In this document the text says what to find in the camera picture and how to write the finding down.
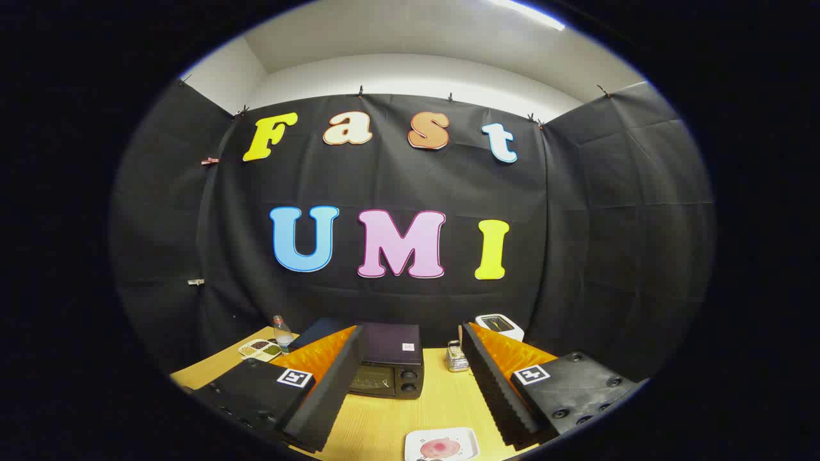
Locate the dark blue box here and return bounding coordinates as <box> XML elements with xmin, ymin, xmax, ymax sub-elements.
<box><xmin>288</xmin><ymin>318</ymin><xmax>350</xmax><ymax>352</ymax></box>

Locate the white square plate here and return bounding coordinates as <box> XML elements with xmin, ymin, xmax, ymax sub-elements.
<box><xmin>404</xmin><ymin>427</ymin><xmax>480</xmax><ymax>461</ymax></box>

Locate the white pop-up toaster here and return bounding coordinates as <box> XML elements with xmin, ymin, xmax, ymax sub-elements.
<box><xmin>475</xmin><ymin>313</ymin><xmax>525</xmax><ymax>343</ymax></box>

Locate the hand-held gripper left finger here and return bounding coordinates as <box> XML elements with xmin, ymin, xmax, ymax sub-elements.
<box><xmin>192</xmin><ymin>325</ymin><xmax>366</xmax><ymax>454</ymax></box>

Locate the metal wire utensil holder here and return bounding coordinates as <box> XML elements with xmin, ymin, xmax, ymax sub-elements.
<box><xmin>445</xmin><ymin>339</ymin><xmax>470</xmax><ymax>373</ymax></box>

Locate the clear plastic water bottle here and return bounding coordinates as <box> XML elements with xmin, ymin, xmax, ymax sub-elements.
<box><xmin>273</xmin><ymin>315</ymin><xmax>294</xmax><ymax>355</ymax></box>

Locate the black toaster oven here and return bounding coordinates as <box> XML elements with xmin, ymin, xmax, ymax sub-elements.
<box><xmin>346</xmin><ymin>322</ymin><xmax>425</xmax><ymax>400</ymax></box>

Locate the white divided snack tray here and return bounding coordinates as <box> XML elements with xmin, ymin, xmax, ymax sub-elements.
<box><xmin>238</xmin><ymin>338</ymin><xmax>283</xmax><ymax>362</ymax></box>

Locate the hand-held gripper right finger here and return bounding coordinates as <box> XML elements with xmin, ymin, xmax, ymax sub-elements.
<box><xmin>461</xmin><ymin>322</ymin><xmax>641</xmax><ymax>449</ymax></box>

